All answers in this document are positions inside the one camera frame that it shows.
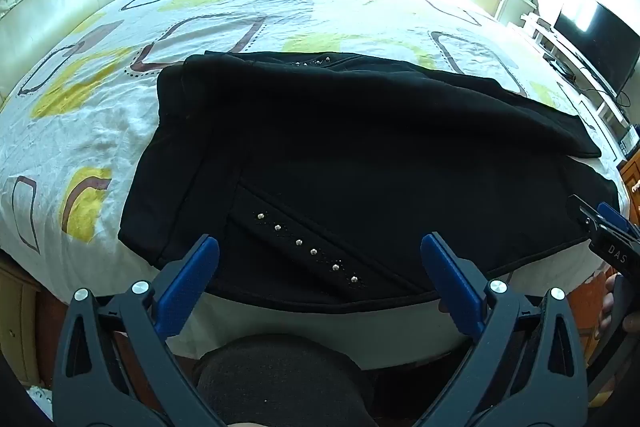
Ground person's leg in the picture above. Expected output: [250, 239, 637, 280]
[194, 333, 377, 427]

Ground white television stand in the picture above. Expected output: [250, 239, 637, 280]
[520, 14, 631, 132]

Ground person's right hand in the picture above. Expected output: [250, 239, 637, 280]
[600, 276, 619, 329]

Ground black studded pants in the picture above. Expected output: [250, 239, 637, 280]
[118, 51, 619, 314]

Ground black flat television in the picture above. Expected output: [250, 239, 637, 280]
[554, 0, 640, 96]

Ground brown wooden cabinet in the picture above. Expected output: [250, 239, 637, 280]
[619, 156, 640, 220]

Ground printed white bed sheet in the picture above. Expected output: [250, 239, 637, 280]
[0, 0, 631, 370]

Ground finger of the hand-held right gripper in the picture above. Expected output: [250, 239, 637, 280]
[566, 195, 640, 242]

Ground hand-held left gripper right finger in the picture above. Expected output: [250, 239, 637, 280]
[415, 232, 588, 427]

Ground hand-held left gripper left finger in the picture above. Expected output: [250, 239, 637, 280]
[52, 234, 226, 427]

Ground wooden bedside cabinet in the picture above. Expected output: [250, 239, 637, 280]
[0, 252, 66, 390]

